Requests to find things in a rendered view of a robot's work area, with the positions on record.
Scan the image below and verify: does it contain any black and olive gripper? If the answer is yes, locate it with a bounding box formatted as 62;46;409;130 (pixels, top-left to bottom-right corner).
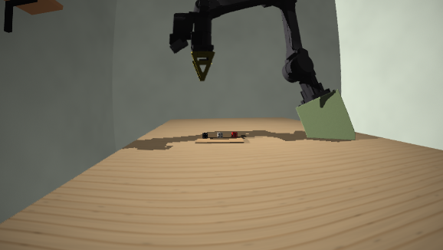
191;31;215;81

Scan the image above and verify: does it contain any tan flat mat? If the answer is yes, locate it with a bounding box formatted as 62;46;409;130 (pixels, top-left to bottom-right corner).
195;133;244;143

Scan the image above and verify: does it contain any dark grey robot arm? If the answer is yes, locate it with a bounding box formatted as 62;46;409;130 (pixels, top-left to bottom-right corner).
169;0;330;105

